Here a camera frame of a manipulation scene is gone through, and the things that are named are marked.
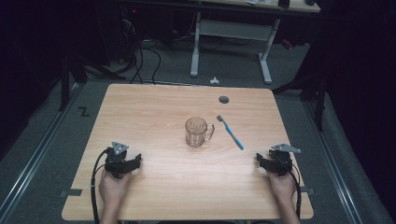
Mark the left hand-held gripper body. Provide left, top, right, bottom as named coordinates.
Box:
left=104, top=141, right=135, bottom=180

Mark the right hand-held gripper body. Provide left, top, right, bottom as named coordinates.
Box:
left=264, top=143, right=303, bottom=177

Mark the blue toothbrush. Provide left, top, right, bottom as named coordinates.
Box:
left=216, top=114, right=246, bottom=151

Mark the clear glass mug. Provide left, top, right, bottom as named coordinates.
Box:
left=184, top=116, right=216, bottom=148

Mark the person's right hand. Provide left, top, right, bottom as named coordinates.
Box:
left=266, top=169, right=297, bottom=203

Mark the person's left hand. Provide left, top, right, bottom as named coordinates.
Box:
left=98, top=168, right=134, bottom=205

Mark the black metal stand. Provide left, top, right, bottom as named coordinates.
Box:
left=58, top=54, right=89, bottom=112
left=272, top=69, right=328, bottom=133

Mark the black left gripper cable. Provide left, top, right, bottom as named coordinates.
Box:
left=90, top=147, right=112, bottom=224

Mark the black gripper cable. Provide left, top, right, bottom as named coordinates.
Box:
left=90, top=147, right=112, bottom=224
left=289, top=162, right=303, bottom=220

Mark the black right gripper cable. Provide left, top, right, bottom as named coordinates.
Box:
left=289, top=162, right=303, bottom=220

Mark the metal floor rail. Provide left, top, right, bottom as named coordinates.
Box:
left=0, top=83, right=82, bottom=222
left=303, top=101, right=364, bottom=224

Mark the black floor cables bundle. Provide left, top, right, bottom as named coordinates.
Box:
left=83, top=18, right=163, bottom=86

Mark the white metal frame desk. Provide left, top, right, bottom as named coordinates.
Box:
left=190, top=0, right=321, bottom=86

